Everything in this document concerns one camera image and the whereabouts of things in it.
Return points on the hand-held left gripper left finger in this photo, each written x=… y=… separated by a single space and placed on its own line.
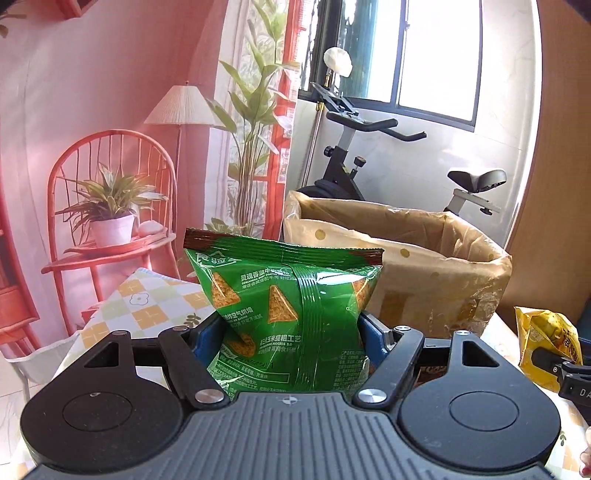
x=208 y=339

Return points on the yellow snack packet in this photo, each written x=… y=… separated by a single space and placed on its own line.
x=547 y=341

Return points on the dark-framed window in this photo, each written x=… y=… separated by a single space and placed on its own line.
x=415 y=60

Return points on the wooden board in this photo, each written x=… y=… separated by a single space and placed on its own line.
x=558 y=184

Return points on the checked floral tablecloth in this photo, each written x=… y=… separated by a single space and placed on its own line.
x=147 y=300

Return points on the green chip bag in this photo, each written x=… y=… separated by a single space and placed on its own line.
x=286 y=314

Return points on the black exercise bike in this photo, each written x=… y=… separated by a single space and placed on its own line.
x=351 y=157

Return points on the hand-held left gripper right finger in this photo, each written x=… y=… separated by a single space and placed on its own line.
x=371 y=339

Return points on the white-headed metal pole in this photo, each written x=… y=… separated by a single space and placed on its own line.
x=337 y=62

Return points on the white plastic chair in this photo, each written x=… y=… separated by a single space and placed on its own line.
x=32 y=364

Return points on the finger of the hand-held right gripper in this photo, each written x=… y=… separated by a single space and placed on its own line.
x=551 y=364

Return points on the plastic-lined cardboard box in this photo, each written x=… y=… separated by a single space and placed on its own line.
x=415 y=277

